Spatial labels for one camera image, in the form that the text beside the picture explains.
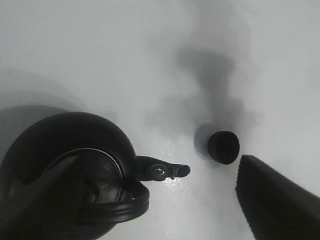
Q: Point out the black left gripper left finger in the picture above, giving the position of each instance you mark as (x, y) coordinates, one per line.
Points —
(45, 209)

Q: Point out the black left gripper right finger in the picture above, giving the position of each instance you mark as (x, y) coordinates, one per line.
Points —
(275, 207)

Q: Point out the black round teapot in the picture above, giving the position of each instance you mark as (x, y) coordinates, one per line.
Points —
(111, 176)

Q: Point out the small black teacup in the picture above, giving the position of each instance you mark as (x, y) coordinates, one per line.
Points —
(223, 147)

